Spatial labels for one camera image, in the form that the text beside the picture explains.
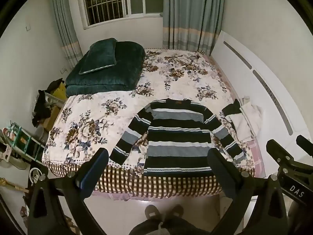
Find person's right shoe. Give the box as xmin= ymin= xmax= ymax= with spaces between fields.
xmin=166 ymin=204 xmax=184 ymax=222

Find green storage rack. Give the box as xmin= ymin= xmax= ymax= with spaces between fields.
xmin=3 ymin=121 xmax=47 ymax=162

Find cardboard box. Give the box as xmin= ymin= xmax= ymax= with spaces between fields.
xmin=43 ymin=105 xmax=61 ymax=132

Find dark green pillow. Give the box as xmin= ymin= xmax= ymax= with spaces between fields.
xmin=79 ymin=38 xmax=118 ymax=75

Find floral bed sheet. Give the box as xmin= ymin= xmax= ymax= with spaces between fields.
xmin=41 ymin=48 xmax=256 ymax=177

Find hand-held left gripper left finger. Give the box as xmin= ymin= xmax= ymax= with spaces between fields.
xmin=28 ymin=148 xmax=109 ymax=235

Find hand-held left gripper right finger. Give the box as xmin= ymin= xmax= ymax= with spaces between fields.
xmin=207 ymin=149 xmax=286 ymax=235

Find yellow box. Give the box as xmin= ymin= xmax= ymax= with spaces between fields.
xmin=52 ymin=78 xmax=68 ymax=101

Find person's left shoe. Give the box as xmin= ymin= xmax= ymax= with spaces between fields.
xmin=145 ymin=204 xmax=163 ymax=222

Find grey-green curtain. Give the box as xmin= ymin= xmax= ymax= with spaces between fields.
xmin=162 ymin=0 xmax=226 ymax=57
xmin=48 ymin=0 xmax=84 ymax=69

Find checked bed skirt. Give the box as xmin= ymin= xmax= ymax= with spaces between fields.
xmin=49 ymin=163 xmax=256 ymax=197

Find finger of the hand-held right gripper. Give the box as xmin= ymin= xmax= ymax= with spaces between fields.
xmin=296 ymin=135 xmax=313 ymax=157
xmin=266 ymin=139 xmax=294 ymax=170

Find barred window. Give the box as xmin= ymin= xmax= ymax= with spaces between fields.
xmin=82 ymin=0 xmax=164 ymax=28

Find folded dark green quilt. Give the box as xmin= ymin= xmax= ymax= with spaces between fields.
xmin=66 ymin=42 xmax=145 ymax=96

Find folded white cloth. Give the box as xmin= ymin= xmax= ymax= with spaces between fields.
xmin=230 ymin=98 xmax=264 ymax=143

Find person's shoe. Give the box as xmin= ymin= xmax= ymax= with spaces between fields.
xmin=145 ymin=204 xmax=163 ymax=222
xmin=166 ymin=204 xmax=184 ymax=222

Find striped knit sweater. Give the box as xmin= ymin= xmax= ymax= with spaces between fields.
xmin=109 ymin=98 xmax=247 ymax=177

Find white headboard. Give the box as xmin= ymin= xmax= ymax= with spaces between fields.
xmin=210 ymin=31 xmax=311 ymax=150

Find wooden stick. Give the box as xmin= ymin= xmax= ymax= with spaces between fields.
xmin=0 ymin=176 xmax=28 ymax=194

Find folded dark garment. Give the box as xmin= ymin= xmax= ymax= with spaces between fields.
xmin=222 ymin=99 xmax=243 ymax=123

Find person's dark pants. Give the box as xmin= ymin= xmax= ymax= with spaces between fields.
xmin=128 ymin=217 xmax=204 ymax=235

